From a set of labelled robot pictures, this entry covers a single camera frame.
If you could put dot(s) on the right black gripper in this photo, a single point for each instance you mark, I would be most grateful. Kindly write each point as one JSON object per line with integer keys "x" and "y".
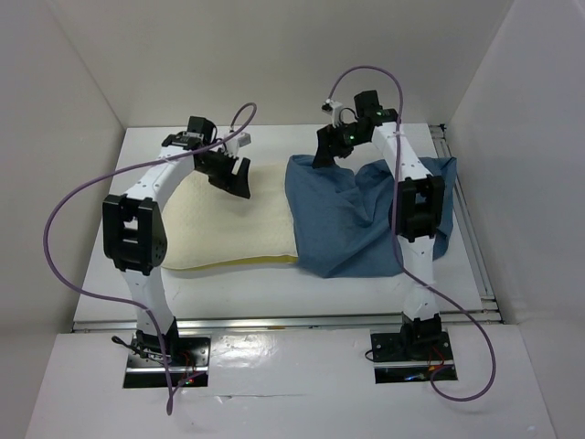
{"x": 329, "y": 146}

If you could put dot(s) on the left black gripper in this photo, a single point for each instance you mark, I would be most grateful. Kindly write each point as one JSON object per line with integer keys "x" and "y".
{"x": 234, "y": 184}

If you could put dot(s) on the cream yellow pillow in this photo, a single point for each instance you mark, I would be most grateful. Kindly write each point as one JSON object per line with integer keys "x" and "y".
{"x": 208, "y": 227}

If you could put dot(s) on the blue pillowcase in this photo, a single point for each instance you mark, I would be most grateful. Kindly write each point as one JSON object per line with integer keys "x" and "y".
{"x": 341, "y": 218}

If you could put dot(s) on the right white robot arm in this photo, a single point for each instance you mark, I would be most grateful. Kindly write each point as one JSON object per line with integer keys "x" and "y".
{"x": 414, "y": 217}

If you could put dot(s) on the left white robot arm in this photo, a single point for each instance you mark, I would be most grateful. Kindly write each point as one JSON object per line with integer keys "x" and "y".
{"x": 134, "y": 236}

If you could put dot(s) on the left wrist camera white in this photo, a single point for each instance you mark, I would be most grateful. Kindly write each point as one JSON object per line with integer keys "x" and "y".
{"x": 233, "y": 145}

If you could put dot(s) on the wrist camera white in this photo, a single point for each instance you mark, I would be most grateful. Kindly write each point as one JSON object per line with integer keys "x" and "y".
{"x": 233, "y": 145}
{"x": 334, "y": 110}

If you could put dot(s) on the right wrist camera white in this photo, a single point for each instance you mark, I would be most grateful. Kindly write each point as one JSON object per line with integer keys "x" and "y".
{"x": 334, "y": 110}

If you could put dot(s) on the aluminium rail right side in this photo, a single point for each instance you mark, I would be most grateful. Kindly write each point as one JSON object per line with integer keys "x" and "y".
{"x": 465, "y": 225}

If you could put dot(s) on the aluminium rail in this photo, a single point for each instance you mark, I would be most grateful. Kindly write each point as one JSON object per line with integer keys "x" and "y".
{"x": 489, "y": 316}
{"x": 465, "y": 225}

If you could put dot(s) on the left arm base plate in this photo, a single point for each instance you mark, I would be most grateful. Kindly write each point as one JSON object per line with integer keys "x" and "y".
{"x": 192, "y": 355}

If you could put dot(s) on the aluminium rail front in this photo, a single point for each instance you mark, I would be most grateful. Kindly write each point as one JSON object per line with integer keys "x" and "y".
{"x": 489, "y": 316}

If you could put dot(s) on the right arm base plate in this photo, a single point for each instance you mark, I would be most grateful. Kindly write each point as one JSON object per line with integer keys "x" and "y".
{"x": 393, "y": 347}

